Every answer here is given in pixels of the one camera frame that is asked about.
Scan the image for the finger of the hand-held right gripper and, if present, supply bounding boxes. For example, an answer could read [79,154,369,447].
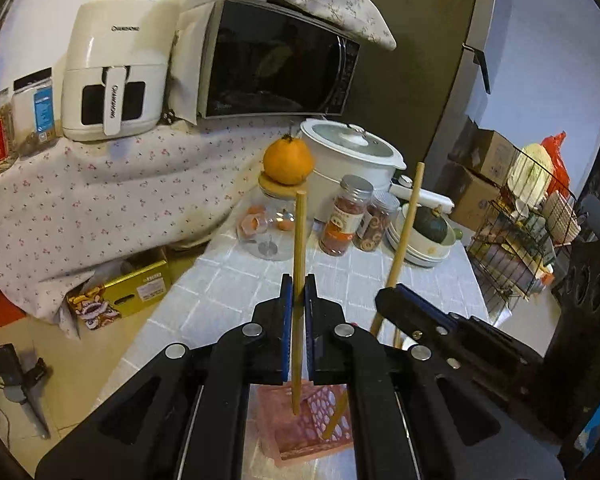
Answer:
[375,287,481,378]
[396,283,501,353]

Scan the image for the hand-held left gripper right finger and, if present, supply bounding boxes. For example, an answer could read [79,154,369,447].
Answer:
[304,274,563,480]

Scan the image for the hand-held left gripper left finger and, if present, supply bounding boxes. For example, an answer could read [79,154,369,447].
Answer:
[35,272,296,480]

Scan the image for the wooden chopstick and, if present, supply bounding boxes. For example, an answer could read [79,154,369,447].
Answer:
[291,191,308,416]
[321,161,426,442]

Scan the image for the pink utensil holder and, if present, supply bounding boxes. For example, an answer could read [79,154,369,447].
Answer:
[255,380,355,468]

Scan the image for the white plate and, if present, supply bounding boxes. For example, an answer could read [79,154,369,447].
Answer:
[385,220,463,267]

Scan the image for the white printed bowl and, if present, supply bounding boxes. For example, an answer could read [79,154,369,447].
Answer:
[402,203,456,257]

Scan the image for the green squash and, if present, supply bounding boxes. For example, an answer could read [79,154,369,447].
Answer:
[412,206,450,243]

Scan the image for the checked tablecloth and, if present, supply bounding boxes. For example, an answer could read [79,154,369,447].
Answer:
[97,200,491,480]

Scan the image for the glass jar with wooden lid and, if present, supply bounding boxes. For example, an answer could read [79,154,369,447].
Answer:
[236,172,315,262]

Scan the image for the brown slices jar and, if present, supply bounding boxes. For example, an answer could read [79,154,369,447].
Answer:
[352,191,401,253]

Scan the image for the red spice jar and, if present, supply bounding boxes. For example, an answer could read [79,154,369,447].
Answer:
[319,174,375,257]

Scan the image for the cardboard box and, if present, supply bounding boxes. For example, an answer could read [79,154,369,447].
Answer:
[450,115,521,186]
[445,160,503,231]

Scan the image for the napa cabbage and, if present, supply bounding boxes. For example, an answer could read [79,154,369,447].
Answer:
[510,142,553,206]

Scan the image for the yellow printed box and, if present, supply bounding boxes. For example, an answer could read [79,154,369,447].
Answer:
[66,257,173,331]

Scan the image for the orange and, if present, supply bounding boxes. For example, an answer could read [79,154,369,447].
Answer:
[263,132,314,186]

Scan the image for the white pot with glass lid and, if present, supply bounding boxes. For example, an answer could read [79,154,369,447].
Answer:
[299,117,455,225]

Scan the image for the red plastic bag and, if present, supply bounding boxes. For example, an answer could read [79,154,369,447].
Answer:
[540,131,571,196]

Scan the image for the large floral cloth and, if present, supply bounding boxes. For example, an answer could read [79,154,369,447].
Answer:
[0,110,301,341]

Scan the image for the white paper sheet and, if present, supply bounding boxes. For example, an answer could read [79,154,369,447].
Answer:
[166,0,218,127]

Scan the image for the black microwave oven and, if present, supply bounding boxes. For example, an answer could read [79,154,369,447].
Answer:
[172,0,361,126]

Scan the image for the black handheld device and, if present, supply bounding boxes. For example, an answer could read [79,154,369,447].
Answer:
[0,342,51,441]

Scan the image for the food packets on counter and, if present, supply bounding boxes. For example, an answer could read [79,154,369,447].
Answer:
[12,66,61,157]

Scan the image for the white air fryer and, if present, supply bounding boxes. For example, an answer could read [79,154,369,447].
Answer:
[60,0,181,142]

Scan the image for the black wire rack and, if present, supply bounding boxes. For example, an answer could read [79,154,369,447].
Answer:
[467,145,581,311]

